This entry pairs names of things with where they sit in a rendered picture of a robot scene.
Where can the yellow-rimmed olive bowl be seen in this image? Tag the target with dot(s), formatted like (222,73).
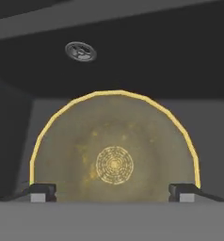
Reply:
(114,147)

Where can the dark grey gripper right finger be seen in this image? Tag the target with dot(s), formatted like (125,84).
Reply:
(181,189)

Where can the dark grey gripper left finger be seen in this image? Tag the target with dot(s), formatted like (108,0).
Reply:
(41,189)

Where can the dark grey sink basin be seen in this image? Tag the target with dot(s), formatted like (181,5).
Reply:
(167,59)

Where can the round metal sink drain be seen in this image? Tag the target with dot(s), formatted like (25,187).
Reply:
(81,51)

